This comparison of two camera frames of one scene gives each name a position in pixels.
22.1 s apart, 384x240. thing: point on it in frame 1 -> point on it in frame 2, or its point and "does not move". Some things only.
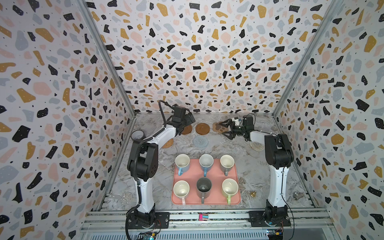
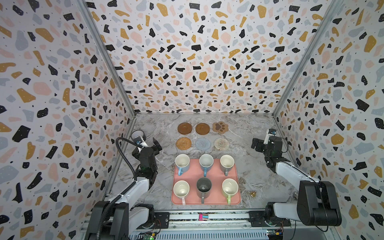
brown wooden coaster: x=187 y=129 does not move
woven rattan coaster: x=168 y=143 -> x=183 y=143
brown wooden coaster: x=202 y=128 does not move
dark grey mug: x=204 y=187 does not move
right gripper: x=231 y=127 -> x=260 y=144
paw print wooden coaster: x=217 y=127 does not move
